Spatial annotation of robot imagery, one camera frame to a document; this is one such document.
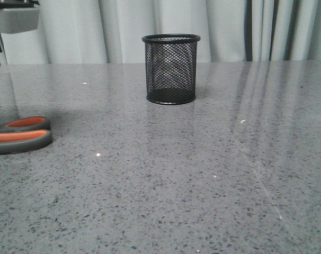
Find black mesh pen cup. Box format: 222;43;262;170
142;34;200;105

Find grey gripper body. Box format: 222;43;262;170
0;0;40;34

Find grey pleated curtain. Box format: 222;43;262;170
0;1;321;64

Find grey orange handled scissors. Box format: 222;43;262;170
0;116;52;155

